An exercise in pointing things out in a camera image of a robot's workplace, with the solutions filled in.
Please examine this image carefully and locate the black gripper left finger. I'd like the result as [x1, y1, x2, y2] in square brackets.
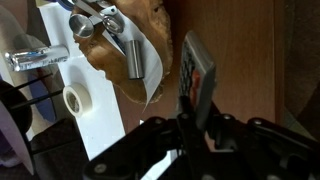
[176, 94, 203, 153]

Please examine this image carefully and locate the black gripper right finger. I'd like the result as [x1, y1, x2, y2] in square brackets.
[204, 101, 232, 148]

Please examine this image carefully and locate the grey calculator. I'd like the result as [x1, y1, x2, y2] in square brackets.
[178, 30, 217, 131]

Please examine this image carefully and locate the wooden burl bowl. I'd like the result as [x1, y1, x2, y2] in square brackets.
[71, 0, 174, 104]

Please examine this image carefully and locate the dark wood coffee table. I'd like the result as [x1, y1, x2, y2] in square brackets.
[113, 0, 286, 180]

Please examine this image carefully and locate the white marble slab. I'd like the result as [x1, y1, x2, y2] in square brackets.
[38, 0, 174, 180]

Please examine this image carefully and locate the beige masking tape roll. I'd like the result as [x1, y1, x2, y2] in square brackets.
[62, 82, 93, 118]

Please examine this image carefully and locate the silver metal can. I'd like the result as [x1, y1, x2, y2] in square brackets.
[4, 44, 71, 73]

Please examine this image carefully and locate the blue tape roll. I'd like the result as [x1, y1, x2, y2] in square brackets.
[55, 0, 75, 10]

